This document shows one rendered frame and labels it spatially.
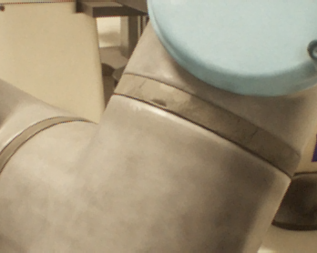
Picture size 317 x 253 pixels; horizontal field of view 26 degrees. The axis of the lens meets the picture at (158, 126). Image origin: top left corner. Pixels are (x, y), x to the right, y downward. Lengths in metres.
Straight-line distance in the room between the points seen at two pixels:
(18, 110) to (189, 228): 0.14
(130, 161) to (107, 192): 0.02
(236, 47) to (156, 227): 0.08
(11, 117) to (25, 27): 0.25
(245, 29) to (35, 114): 0.14
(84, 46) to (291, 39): 0.38
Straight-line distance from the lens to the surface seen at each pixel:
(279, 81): 0.27
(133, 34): 1.28
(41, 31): 0.63
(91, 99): 0.65
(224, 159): 0.28
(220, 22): 0.28
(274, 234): 0.60
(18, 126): 0.37
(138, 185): 0.28
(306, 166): 0.73
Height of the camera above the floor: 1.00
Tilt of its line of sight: 16 degrees down
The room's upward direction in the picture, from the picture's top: straight up
